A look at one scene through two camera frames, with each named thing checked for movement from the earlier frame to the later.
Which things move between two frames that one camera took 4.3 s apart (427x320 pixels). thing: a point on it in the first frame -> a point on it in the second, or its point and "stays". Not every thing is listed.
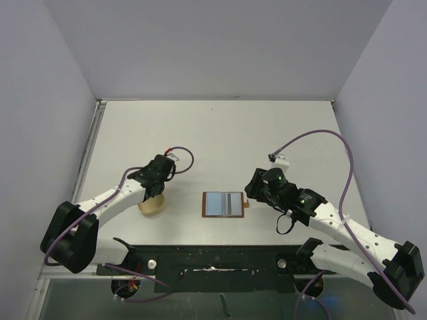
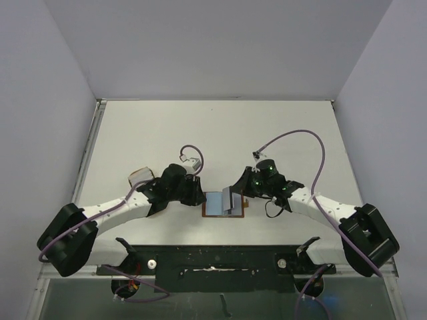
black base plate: x=185 y=269 stays
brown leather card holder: x=223 y=205 stays
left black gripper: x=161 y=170 -> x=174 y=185
